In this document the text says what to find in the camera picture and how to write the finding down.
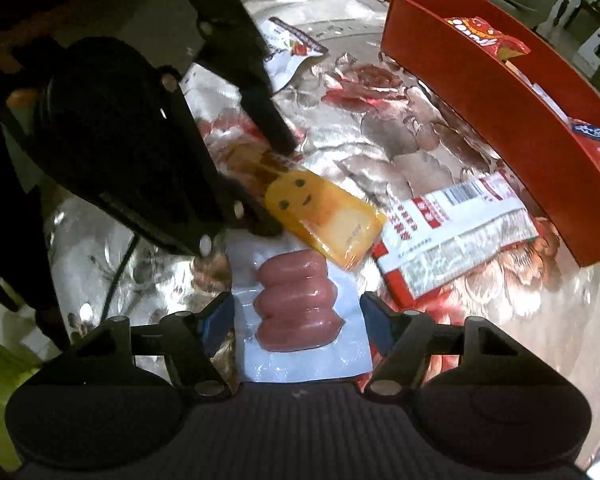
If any black cable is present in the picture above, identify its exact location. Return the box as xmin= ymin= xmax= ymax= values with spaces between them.
xmin=100 ymin=235 xmax=138 ymax=321

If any floral satin tablecloth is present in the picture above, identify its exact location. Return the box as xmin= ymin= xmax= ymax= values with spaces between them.
xmin=45 ymin=0 xmax=600 ymax=466

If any red white packet with barcode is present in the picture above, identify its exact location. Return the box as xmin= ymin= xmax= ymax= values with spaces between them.
xmin=371 ymin=170 xmax=540 ymax=306

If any clear packet of pink sausages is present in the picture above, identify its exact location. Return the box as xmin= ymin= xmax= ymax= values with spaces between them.
xmin=227 ymin=232 xmax=373 ymax=383

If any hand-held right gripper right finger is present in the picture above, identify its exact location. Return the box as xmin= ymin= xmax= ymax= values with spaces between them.
xmin=359 ymin=292 xmax=561 ymax=403

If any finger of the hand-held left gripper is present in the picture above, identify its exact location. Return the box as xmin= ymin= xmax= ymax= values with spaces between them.
xmin=190 ymin=7 xmax=299 ymax=157
xmin=234 ymin=199 xmax=284 ymax=239

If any red packet with blue label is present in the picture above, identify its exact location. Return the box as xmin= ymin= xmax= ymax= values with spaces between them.
xmin=567 ymin=117 xmax=600 ymax=181

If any red rectangular box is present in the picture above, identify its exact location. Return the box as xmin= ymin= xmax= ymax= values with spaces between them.
xmin=380 ymin=0 xmax=600 ymax=267

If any red orange snack packet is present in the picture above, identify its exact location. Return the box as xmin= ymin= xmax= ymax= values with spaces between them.
xmin=442 ymin=15 xmax=531 ymax=63

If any white packet with red print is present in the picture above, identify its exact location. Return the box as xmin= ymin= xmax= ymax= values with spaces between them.
xmin=257 ymin=16 xmax=328 ymax=93

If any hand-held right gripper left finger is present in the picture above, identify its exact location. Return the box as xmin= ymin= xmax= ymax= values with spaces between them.
xmin=40 ymin=290 xmax=238 ymax=402

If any yellow orange cracker packet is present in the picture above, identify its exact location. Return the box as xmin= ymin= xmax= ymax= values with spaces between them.
xmin=225 ymin=147 xmax=388 ymax=272

